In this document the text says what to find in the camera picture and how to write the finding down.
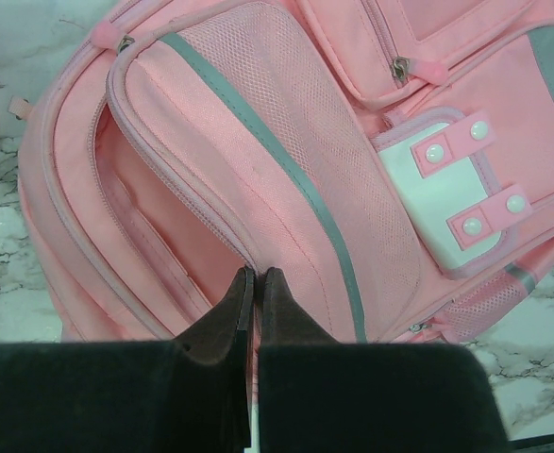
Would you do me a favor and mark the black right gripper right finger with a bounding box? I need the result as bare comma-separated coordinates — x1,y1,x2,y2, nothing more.
258,268,511,452

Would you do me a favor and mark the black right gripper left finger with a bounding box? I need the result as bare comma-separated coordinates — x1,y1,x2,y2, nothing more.
0,268,254,452

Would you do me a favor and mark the pink student backpack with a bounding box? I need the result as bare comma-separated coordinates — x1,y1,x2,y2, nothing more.
9,1,554,342

